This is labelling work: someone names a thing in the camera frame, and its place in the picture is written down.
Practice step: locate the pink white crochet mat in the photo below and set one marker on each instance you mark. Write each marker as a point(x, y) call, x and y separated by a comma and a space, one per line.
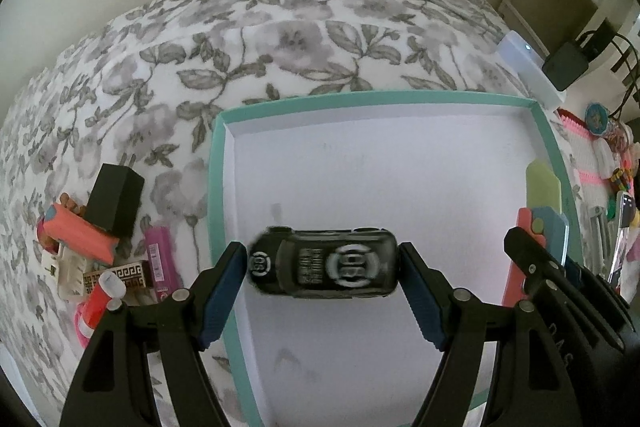
point(604, 160)

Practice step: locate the floral grey white blanket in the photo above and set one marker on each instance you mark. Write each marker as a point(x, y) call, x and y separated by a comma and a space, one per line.
point(145, 91)

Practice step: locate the black charger block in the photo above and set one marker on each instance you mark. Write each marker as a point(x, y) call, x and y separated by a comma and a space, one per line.
point(114, 200)

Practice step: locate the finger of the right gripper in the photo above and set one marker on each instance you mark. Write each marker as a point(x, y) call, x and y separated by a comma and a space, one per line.
point(588, 293)

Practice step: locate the white hair claw clip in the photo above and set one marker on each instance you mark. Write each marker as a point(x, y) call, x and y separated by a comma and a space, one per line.
point(67, 269)

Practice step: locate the black toy car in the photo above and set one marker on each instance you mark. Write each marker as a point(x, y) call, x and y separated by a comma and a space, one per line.
point(324, 264)

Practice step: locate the gold black patterned lighter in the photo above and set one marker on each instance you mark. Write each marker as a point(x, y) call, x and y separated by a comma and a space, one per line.
point(135, 276)

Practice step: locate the magenta lighter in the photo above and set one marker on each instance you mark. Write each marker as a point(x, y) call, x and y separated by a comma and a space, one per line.
point(158, 246)

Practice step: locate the coral blue toy knife large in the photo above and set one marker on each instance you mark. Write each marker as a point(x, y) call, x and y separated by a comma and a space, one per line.
point(79, 235)

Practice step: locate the white power strip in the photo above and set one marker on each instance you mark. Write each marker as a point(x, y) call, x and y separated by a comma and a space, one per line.
point(526, 62)

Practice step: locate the red glue tube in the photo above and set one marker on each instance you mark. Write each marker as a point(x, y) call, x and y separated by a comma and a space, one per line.
point(97, 302)

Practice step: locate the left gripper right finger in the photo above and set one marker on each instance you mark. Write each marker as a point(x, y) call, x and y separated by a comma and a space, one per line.
point(528, 385)

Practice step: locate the teal white shallow tray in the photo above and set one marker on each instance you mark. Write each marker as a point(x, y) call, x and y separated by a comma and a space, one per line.
point(442, 170)

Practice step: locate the black plugged power adapter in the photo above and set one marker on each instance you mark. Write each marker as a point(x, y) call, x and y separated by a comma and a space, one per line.
point(564, 66)

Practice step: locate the coral blue green toy knife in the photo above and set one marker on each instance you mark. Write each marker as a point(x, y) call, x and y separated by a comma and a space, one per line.
point(542, 217)

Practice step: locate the pink watch band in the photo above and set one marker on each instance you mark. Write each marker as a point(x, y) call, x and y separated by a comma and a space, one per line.
point(82, 330)

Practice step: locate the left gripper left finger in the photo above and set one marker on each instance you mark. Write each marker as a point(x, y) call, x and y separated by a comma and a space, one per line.
point(112, 384)

